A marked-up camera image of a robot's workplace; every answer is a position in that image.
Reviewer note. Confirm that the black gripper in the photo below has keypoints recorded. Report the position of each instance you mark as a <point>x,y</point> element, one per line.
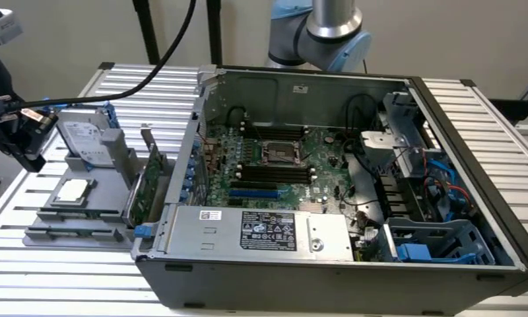
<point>26,145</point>

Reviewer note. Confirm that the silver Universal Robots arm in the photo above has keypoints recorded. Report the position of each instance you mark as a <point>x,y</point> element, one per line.
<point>334,20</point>

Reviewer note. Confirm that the CPU socket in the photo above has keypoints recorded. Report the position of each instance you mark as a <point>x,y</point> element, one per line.
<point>282,151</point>

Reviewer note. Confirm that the green graphics card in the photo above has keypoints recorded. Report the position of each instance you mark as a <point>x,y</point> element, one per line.
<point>151,185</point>

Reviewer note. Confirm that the green RAM stick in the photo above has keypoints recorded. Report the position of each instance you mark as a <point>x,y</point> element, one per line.
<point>79,210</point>
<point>70,232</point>

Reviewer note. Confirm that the silver hard disk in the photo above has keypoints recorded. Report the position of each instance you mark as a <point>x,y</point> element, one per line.
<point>86,138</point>

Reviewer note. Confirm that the silver camera box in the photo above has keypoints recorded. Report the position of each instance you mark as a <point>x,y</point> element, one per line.
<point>4,28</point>

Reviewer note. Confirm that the green motherboard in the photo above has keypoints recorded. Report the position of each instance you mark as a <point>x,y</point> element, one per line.
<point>286,195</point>

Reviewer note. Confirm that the black stand pole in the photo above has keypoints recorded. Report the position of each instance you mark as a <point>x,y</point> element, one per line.
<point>147,29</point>
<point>214,29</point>

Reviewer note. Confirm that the silver CPU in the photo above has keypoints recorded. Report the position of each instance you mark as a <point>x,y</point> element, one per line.
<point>75,191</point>

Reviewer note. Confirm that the grey parts rack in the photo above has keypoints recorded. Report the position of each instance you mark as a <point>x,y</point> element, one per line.
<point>106,191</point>

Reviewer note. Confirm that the silver fan bracket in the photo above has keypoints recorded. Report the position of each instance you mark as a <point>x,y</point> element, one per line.
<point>378,145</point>

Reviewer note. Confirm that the blue case latch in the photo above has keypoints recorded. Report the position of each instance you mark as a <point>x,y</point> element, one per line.
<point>143,231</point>

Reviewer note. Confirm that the black open PC case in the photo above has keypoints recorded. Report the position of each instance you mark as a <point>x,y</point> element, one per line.
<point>334,284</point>

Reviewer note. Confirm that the silver metal disk bay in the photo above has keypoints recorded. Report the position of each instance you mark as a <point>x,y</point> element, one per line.
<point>405,132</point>

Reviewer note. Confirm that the black short expansion slot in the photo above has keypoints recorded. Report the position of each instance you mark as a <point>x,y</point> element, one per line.
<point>242,203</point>

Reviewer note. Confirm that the black RAM slot bank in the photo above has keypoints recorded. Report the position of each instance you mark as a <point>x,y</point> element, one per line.
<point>272,132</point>
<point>278,172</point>

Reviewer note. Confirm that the silver power supply unit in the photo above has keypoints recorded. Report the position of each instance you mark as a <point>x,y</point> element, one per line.
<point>255,231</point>

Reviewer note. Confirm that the blue expansion slot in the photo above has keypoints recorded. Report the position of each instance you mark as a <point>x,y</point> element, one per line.
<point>252,193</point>

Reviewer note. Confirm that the black long expansion slot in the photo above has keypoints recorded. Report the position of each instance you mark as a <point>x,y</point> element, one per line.
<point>255,185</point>

